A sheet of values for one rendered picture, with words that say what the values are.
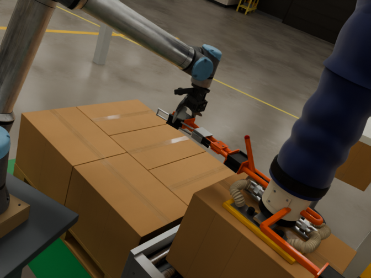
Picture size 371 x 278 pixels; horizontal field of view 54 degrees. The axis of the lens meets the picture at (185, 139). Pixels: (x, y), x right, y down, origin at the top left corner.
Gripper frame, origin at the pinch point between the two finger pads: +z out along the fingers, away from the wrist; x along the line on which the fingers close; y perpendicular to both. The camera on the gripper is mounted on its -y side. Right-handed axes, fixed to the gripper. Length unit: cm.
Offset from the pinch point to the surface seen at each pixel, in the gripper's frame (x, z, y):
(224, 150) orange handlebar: 2.5, 0.8, 25.4
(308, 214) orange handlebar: -1, -1, 69
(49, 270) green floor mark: -37, 108, -25
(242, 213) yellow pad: -11, 11, 50
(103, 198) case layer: -19, 54, -16
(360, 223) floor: 238, 108, 76
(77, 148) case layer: -8, 54, -59
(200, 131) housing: 0.0, -1.1, 11.6
